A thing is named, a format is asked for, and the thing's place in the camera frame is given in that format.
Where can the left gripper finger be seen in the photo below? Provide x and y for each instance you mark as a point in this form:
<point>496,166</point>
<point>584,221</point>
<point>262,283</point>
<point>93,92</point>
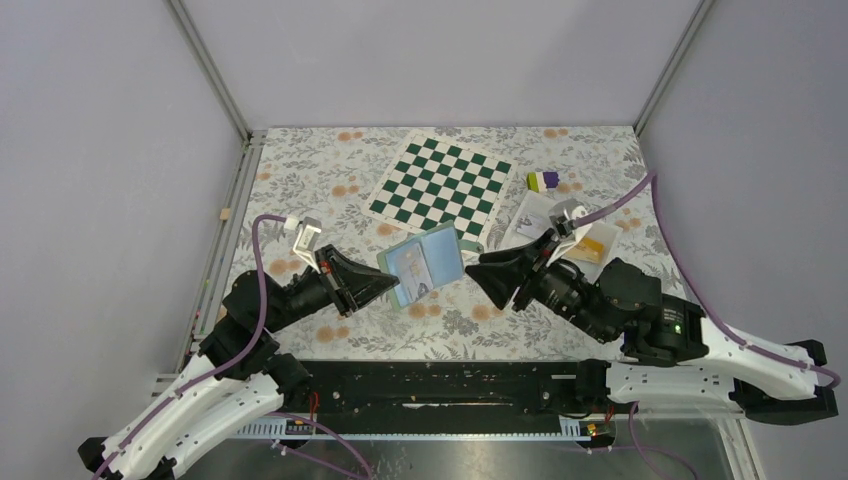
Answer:
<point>366,289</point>
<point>353,271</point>

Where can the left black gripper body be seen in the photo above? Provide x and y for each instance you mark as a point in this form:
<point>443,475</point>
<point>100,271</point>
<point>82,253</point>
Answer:
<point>336,280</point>

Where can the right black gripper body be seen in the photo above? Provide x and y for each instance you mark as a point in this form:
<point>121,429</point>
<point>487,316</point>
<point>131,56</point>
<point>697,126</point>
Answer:
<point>542,272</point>

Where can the white blue credit card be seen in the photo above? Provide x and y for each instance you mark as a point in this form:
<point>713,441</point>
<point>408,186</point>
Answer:
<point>409,264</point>

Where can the white patterned credit card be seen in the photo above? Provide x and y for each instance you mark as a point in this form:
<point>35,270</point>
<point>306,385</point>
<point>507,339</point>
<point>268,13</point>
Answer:
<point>531,225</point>

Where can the orange credit card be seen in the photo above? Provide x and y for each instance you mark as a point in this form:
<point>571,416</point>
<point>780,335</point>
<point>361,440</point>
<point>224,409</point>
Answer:
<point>587,250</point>

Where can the green leather card holder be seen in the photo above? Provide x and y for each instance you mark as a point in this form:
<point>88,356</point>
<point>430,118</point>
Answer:
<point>444,251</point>

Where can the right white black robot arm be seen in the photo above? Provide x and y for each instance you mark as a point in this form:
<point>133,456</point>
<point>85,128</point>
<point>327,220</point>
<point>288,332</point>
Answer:
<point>672,352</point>

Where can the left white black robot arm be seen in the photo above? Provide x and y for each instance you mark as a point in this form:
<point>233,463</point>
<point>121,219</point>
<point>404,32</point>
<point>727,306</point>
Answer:
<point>201,408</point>

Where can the clear plastic compartment tray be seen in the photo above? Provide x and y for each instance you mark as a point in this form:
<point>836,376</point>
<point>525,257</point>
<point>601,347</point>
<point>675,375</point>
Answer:
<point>540,205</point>

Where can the green purple toy block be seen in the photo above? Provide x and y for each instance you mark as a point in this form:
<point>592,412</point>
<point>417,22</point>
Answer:
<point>542,181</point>

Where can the green white chessboard mat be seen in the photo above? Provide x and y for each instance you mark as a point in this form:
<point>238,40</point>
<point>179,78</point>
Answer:
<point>433,180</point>

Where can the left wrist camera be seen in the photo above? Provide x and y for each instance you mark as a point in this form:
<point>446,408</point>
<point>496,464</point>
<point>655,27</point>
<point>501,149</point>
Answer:
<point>307,231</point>

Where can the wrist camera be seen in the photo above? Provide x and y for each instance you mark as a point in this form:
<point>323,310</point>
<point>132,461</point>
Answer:
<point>307,231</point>
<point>566,218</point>

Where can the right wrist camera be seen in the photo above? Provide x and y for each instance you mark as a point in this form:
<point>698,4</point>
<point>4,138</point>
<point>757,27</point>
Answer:
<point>566,218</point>

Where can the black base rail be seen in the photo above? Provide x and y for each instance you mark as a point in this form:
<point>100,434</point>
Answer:
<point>440,398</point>

